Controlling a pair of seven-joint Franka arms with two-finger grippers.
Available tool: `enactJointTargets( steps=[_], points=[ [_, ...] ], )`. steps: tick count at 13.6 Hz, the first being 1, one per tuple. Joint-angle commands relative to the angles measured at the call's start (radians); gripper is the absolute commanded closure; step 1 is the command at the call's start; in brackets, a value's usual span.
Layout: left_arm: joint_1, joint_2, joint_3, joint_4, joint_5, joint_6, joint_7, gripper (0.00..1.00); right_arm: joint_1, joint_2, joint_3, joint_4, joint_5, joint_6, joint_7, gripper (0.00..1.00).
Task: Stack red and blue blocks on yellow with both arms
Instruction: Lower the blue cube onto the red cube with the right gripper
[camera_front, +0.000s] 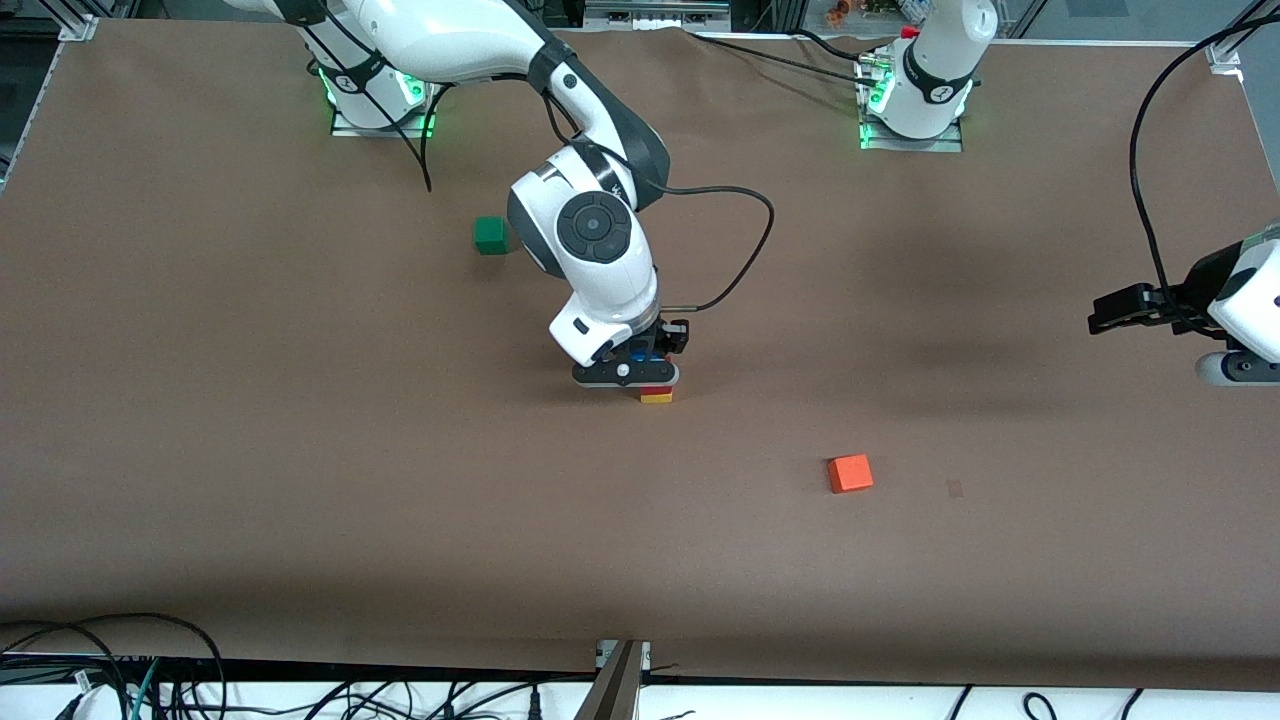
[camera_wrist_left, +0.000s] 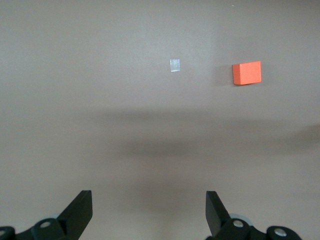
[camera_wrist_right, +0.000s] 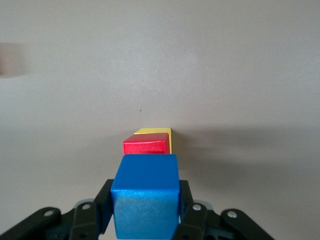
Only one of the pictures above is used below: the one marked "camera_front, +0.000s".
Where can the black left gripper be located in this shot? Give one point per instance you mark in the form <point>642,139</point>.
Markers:
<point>1203,279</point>

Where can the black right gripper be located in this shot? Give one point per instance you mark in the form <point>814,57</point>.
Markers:
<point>668,336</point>

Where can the blue wooden block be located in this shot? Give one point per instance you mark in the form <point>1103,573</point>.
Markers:
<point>648,355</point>

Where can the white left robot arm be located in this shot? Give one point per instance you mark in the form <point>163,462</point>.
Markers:
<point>940,70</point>

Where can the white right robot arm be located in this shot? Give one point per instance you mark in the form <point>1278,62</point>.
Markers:
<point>450,40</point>

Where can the green wooden block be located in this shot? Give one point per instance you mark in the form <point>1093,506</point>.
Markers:
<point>488,236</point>

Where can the brown paper table cover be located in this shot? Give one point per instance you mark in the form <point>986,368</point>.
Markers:
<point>640,560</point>

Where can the orange wooden block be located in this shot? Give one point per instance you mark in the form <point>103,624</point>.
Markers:
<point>850,474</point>

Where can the white shelf board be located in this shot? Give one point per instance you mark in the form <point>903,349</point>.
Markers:
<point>800,705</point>

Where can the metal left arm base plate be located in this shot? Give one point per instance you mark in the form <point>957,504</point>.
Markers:
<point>950,145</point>

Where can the aluminium corner bracket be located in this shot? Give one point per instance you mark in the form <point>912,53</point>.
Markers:
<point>75,25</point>
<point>1225,55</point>

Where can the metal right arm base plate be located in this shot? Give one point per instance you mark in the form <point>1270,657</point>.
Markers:
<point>420,125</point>

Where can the aluminium profile post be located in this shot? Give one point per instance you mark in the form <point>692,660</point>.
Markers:
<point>615,690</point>

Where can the grey metal equipment rail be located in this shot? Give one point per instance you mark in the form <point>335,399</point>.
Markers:
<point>655,12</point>

